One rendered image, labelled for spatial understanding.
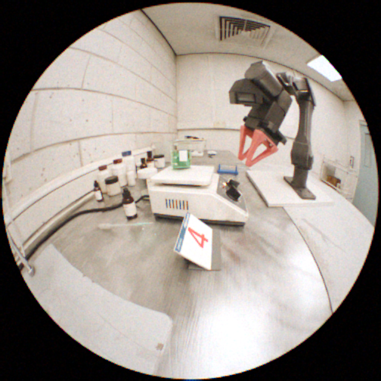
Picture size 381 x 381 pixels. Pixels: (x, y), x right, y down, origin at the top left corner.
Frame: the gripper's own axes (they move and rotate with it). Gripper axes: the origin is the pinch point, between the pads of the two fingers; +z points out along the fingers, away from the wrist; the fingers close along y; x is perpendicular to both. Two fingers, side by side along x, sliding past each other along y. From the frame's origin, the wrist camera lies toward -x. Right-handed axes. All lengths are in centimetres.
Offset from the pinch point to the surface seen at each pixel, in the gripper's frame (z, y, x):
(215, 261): 12.3, 16.4, -6.3
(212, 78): -72, -156, 9
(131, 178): 26.2, -20.2, -21.6
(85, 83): -4, -28, -60
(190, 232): 12.0, 11.7, -9.5
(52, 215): 33, 3, -44
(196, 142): 16, -108, 21
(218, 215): 10.8, 7.5, -3.6
